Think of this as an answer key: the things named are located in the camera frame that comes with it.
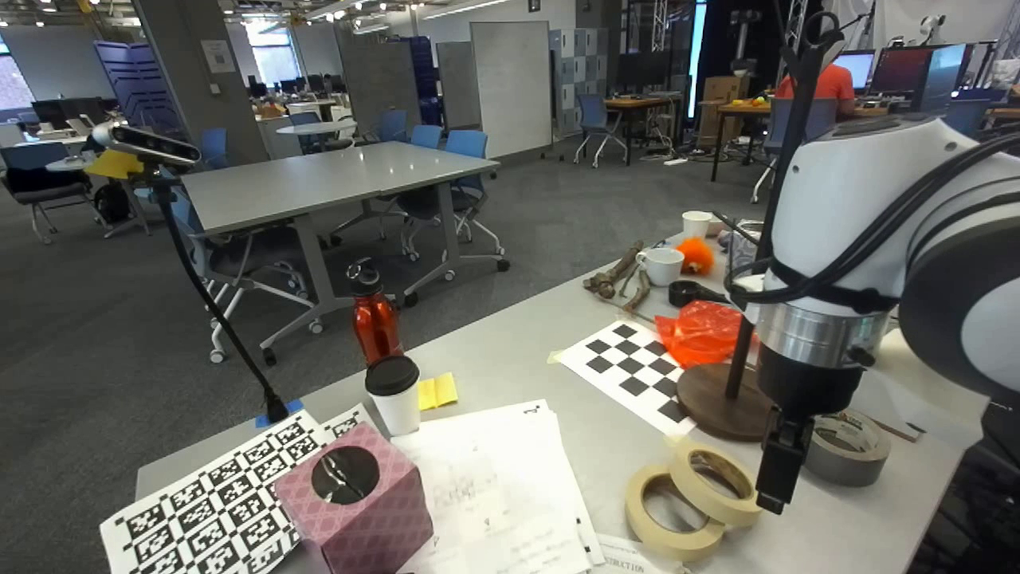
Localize orange ball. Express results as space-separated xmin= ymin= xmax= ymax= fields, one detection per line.
xmin=678 ymin=236 xmax=713 ymax=274

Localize person in orange shirt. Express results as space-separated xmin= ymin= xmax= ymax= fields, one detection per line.
xmin=775 ymin=64 xmax=854 ymax=117

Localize beige masking tape roll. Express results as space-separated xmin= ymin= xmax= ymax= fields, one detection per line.
xmin=623 ymin=463 xmax=725 ymax=566
xmin=670 ymin=437 xmax=757 ymax=527

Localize grey duct tape roll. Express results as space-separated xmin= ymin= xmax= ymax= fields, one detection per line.
xmin=806 ymin=407 xmax=889 ymax=487

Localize fiducial marker sheet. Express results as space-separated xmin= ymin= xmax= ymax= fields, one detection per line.
xmin=99 ymin=404 xmax=373 ymax=574

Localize white mug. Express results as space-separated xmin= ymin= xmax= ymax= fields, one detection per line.
xmin=638 ymin=245 xmax=685 ymax=287

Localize black rack on wooden base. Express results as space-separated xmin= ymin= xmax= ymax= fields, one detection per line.
xmin=674 ymin=0 xmax=841 ymax=444

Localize yellow sticky notes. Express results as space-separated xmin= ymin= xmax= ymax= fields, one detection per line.
xmin=418 ymin=372 xmax=459 ymax=412

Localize black ladle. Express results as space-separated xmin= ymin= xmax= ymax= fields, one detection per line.
xmin=670 ymin=281 xmax=731 ymax=308

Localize white cup with black lid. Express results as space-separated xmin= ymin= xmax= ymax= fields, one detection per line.
xmin=366 ymin=356 xmax=420 ymax=437

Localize white paper sheets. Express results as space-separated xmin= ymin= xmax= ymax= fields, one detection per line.
xmin=399 ymin=398 xmax=605 ymax=574

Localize black white checkerboard sheet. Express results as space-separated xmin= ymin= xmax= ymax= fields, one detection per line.
xmin=559 ymin=319 xmax=692 ymax=437

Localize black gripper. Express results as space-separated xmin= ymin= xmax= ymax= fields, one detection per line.
xmin=755 ymin=351 xmax=865 ymax=513

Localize grey office table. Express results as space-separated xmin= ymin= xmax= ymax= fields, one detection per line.
xmin=182 ymin=142 xmax=498 ymax=319

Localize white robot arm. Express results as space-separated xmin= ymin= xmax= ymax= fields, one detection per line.
xmin=725 ymin=117 xmax=1020 ymax=513

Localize small white cup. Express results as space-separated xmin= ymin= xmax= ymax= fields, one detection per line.
xmin=681 ymin=212 xmax=713 ymax=239

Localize camera on black stand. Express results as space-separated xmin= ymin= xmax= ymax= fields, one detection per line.
xmin=93 ymin=123 xmax=289 ymax=423

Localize pink tissue box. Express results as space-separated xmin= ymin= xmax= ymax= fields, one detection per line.
xmin=271 ymin=423 xmax=432 ymax=574

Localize orange plastic bag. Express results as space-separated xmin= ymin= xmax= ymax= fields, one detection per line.
xmin=652 ymin=299 xmax=738 ymax=368

